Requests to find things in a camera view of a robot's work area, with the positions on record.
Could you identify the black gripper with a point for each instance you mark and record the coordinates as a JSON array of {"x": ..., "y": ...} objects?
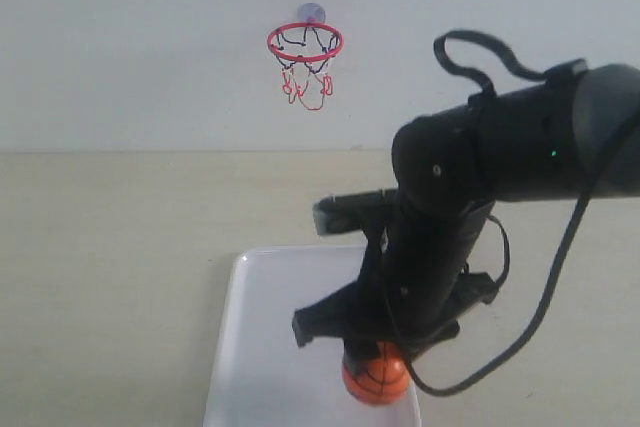
[{"x": 412, "y": 288}]

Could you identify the small orange basketball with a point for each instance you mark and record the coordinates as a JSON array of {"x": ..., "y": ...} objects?
[{"x": 384, "y": 382}]

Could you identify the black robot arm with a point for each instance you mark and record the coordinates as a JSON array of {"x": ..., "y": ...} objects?
[{"x": 536, "y": 144}]

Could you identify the red white blue hoop net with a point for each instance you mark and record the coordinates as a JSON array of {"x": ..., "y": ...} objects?
[{"x": 309, "y": 84}]

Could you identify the red mini basketball hoop rim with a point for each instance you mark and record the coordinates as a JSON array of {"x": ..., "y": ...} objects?
[{"x": 305, "y": 42}]

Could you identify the white rectangular plastic tray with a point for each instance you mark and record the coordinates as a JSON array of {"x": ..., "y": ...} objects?
[{"x": 260, "y": 376}]

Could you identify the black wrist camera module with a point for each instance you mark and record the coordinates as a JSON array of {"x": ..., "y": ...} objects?
[{"x": 342, "y": 214}]

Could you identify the clear suction cup mount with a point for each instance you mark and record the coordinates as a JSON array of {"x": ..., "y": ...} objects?
[{"x": 311, "y": 13}]

